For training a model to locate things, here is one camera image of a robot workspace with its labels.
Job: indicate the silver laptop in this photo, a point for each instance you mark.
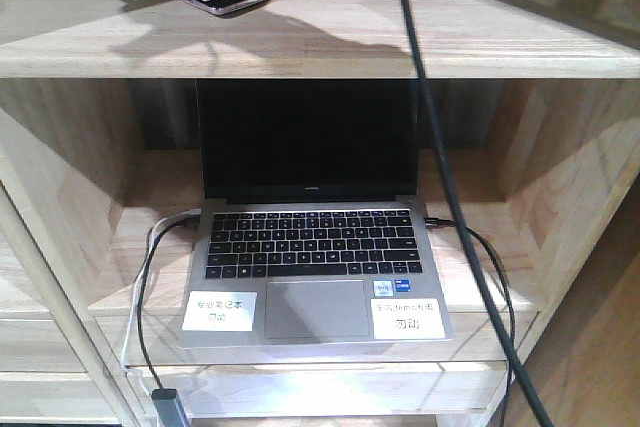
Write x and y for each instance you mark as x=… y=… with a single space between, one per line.
x=312 y=230

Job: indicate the wooden shelf unit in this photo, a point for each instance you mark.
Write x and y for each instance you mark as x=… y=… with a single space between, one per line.
x=549 y=186

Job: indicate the black power adapter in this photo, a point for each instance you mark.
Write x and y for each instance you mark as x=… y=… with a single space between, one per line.
x=169 y=407

